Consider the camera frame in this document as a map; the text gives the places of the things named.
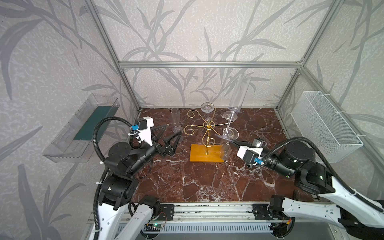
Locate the gold wire glass rack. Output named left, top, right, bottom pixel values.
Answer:
left=184, top=109, right=227, bottom=147

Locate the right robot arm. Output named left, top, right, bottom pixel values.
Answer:
left=230, top=137, right=384, bottom=240

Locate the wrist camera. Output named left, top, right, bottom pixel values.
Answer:
left=129, top=117, right=154, bottom=146
left=237, top=146, right=265, bottom=167

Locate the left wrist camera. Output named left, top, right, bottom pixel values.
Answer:
left=129, top=117, right=154, bottom=146

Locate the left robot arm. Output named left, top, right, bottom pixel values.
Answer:
left=90, top=124, right=182, bottom=240

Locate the white wire mesh basket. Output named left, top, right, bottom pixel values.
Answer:
left=291, top=91, right=364, bottom=163

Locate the clear plastic wall shelf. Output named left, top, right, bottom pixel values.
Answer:
left=43, top=94, right=120, bottom=163

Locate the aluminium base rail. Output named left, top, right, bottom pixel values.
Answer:
left=86, top=201, right=331, bottom=224

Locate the yellow wooden rack base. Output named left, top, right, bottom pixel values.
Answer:
left=190, top=144, right=224, bottom=163

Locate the green circuit board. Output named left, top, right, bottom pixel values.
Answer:
left=144, top=223, right=165, bottom=232

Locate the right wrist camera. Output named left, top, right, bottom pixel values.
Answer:
left=237, top=146, right=265, bottom=167

